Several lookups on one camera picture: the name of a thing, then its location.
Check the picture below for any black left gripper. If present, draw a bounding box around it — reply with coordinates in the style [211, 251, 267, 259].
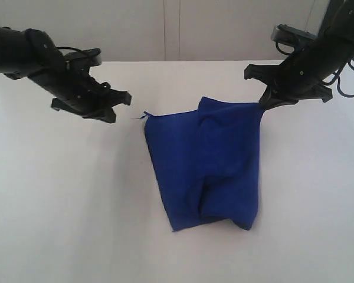
[28, 61, 132, 123]

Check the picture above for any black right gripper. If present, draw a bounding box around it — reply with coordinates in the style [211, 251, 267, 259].
[244, 47, 342, 110]

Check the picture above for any blue towel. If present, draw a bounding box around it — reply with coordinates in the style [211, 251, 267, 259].
[143, 97, 264, 231]

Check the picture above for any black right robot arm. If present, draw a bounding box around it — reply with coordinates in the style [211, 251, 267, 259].
[244, 1, 354, 110]

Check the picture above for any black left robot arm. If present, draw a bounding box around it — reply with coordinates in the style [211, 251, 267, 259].
[0, 26, 132, 124]

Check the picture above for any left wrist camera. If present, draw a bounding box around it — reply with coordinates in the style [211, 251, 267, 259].
[57, 47, 102, 68]

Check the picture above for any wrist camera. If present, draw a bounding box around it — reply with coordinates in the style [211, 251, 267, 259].
[57, 47, 102, 68]
[271, 24, 316, 47]

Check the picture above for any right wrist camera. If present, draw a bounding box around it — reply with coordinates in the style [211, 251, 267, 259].
[271, 24, 316, 47]

